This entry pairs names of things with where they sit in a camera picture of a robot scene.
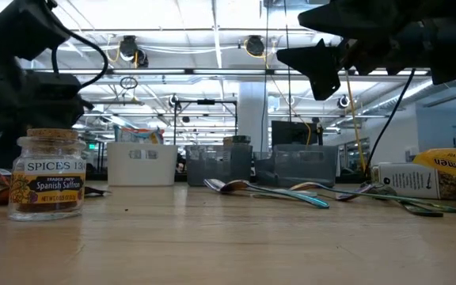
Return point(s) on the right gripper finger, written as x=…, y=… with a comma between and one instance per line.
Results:
x=319, y=67
x=346, y=17

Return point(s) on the green spice jar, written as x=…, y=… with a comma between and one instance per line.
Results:
x=242, y=139

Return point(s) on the orange ramen noodle packet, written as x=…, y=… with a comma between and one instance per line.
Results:
x=154, y=136

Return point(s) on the small cork-lid saffron jar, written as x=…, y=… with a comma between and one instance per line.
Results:
x=48, y=186

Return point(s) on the black monitor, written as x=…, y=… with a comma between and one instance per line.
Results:
x=291, y=132

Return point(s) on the translucent grey plastic bin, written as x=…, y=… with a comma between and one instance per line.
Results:
x=307, y=168
x=208, y=170

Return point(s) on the grey overhead crossbeam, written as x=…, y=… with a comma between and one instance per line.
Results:
x=212, y=71

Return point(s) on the yellow ramen noodle packet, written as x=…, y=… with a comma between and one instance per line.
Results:
x=453, y=162

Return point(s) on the large purple-lid spice jar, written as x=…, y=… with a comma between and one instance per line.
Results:
x=410, y=180

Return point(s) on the white plastic bin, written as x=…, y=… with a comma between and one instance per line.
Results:
x=141, y=170

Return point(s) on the plain dark silver spoon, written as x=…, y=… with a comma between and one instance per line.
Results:
x=378, y=190

